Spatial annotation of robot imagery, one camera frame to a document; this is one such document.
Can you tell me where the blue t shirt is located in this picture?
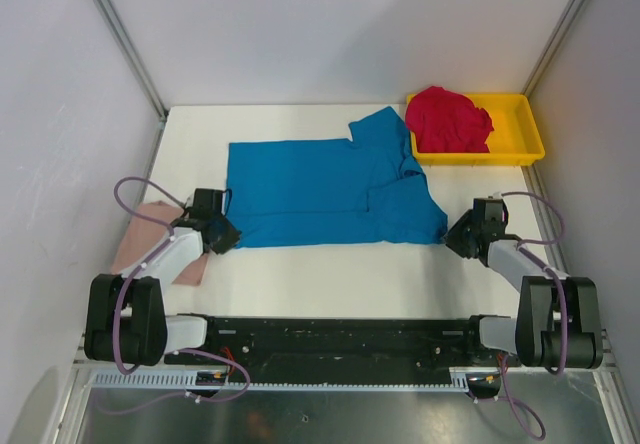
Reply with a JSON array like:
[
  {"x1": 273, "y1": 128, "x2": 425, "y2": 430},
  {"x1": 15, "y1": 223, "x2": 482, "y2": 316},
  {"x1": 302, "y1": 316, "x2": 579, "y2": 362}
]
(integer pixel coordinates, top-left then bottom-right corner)
[{"x1": 227, "y1": 107, "x2": 448, "y2": 248}]

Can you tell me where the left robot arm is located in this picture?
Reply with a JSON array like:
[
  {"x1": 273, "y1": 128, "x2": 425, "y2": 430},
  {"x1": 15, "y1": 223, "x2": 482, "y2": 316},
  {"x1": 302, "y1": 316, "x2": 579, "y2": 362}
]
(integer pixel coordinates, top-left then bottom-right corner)
[{"x1": 84, "y1": 188, "x2": 241, "y2": 374}]

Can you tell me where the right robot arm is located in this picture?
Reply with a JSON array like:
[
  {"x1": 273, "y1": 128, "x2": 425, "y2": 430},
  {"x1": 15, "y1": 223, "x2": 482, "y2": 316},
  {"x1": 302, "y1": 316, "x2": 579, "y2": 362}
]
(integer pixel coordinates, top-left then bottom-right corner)
[{"x1": 444, "y1": 197, "x2": 604, "y2": 375}]

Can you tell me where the folded pink t shirt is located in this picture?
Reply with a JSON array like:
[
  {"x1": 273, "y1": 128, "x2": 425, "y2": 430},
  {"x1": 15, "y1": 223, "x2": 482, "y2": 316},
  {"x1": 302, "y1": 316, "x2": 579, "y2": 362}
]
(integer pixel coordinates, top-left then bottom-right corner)
[{"x1": 111, "y1": 201, "x2": 208, "y2": 286}]

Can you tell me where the yellow plastic tray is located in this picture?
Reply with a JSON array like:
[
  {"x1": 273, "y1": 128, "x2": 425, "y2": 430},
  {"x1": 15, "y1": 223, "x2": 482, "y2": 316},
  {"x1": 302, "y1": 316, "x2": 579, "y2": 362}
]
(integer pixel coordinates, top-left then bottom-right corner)
[{"x1": 410, "y1": 93, "x2": 545, "y2": 167}]

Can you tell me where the red t shirt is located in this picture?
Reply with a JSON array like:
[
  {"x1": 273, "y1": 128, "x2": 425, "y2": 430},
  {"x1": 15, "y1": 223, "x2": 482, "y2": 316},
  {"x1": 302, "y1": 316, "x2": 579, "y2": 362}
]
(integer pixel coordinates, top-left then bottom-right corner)
[{"x1": 405, "y1": 86, "x2": 494, "y2": 153}]

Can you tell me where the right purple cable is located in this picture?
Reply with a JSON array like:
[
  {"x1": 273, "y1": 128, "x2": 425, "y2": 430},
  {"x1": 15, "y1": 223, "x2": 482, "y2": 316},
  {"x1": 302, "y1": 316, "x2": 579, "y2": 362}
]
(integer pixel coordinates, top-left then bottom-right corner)
[{"x1": 499, "y1": 191, "x2": 571, "y2": 440}]

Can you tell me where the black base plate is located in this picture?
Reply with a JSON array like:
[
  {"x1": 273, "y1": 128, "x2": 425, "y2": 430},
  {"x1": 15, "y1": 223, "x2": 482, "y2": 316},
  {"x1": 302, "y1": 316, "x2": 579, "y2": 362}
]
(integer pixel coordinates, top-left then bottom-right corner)
[{"x1": 164, "y1": 316, "x2": 501, "y2": 399}]

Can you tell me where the white cable duct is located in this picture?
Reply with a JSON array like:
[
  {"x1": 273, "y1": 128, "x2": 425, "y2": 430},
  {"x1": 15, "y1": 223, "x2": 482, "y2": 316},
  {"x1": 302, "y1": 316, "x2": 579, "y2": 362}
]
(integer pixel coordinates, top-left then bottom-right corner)
[{"x1": 91, "y1": 370, "x2": 469, "y2": 393}]

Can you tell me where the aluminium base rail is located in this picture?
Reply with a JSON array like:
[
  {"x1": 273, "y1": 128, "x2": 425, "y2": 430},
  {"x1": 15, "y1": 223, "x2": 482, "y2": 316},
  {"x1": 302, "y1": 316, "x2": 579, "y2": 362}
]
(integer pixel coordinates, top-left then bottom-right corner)
[{"x1": 75, "y1": 321, "x2": 614, "y2": 369}]

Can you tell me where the left aluminium frame post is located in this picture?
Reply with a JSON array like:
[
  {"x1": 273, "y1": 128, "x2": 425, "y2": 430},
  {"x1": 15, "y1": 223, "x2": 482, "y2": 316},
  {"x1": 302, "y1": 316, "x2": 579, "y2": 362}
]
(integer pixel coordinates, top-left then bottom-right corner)
[{"x1": 73, "y1": 0, "x2": 169, "y2": 120}]

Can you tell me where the aluminium frame post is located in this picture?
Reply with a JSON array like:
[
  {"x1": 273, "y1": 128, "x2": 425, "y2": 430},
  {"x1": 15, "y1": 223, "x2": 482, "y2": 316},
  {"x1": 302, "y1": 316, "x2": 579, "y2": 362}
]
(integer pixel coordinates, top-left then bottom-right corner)
[
  {"x1": 522, "y1": 0, "x2": 589, "y2": 98},
  {"x1": 73, "y1": 0, "x2": 169, "y2": 120}
]

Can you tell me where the right aluminium frame post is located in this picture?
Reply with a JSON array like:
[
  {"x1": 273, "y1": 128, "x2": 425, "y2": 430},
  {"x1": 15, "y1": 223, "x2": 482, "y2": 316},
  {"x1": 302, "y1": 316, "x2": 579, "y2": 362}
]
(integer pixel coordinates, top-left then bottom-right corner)
[{"x1": 522, "y1": 0, "x2": 589, "y2": 98}]

